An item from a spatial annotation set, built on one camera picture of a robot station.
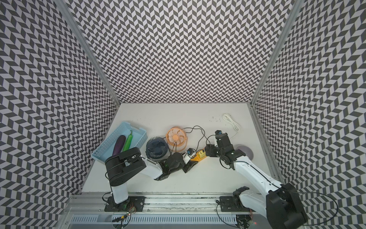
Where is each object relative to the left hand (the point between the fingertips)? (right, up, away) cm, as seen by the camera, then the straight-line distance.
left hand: (193, 159), depth 89 cm
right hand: (+10, +6, -4) cm, 12 cm away
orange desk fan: (-11, +13, +1) cm, 17 cm away
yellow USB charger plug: (+5, +5, -5) cm, 9 cm away
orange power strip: (+2, +2, -2) cm, 3 cm away
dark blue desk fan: (-22, +8, -6) cm, 24 cm away
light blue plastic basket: (-56, +6, +1) cm, 56 cm away
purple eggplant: (-48, +9, +2) cm, 49 cm away
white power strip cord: (+32, +20, +14) cm, 40 cm away
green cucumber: (-43, +10, +5) cm, 45 cm away
